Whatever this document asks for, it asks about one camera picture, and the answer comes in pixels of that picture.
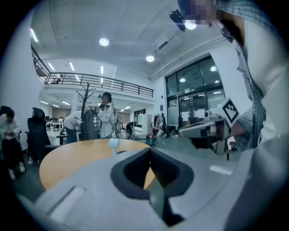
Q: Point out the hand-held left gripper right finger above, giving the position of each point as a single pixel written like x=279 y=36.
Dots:
x=203 y=180

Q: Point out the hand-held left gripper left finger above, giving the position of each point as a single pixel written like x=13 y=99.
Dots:
x=90 y=191

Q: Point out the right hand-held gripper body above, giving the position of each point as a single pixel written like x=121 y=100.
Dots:
x=222 y=135

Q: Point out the black coat rack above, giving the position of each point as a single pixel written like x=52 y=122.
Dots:
x=85 y=117

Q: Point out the glass entrance doors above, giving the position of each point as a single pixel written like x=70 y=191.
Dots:
x=194 y=94

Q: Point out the round ceiling light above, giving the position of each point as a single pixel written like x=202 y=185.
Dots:
x=190 y=24
x=150 y=58
x=104 y=42

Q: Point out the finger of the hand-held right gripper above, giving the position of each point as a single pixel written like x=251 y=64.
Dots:
x=192 y=130
x=203 y=143

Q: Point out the person's torso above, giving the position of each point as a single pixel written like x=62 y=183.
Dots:
x=266 y=67

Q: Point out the black balcony railing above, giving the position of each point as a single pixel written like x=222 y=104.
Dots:
x=101 y=82

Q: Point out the black head-worn camera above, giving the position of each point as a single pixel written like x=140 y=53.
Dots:
x=178 y=19

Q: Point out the person's right forearm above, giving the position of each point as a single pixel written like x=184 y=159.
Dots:
x=248 y=126

